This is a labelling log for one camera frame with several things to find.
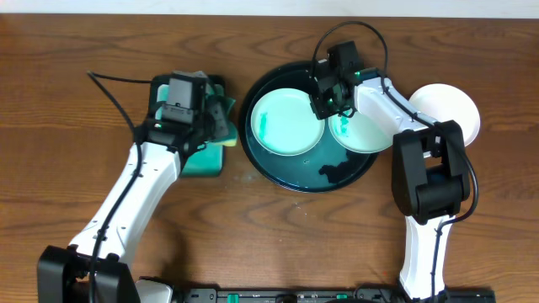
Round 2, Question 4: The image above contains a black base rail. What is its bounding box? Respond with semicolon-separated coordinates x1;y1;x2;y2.
134;287;497;303

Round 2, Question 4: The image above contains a mint plate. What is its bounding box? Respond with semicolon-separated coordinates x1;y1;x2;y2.
249;88;325;157
328;112;392;153

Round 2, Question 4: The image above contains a white plate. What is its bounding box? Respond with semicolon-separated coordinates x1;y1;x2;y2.
409;83;481;146

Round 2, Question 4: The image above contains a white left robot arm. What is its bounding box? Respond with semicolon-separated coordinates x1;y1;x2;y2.
37;94;233;302

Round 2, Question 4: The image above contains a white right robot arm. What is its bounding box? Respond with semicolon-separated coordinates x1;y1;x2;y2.
311;69;478;302

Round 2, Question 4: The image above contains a green yellow sponge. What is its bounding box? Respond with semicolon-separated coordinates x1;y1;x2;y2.
206;83;238;147

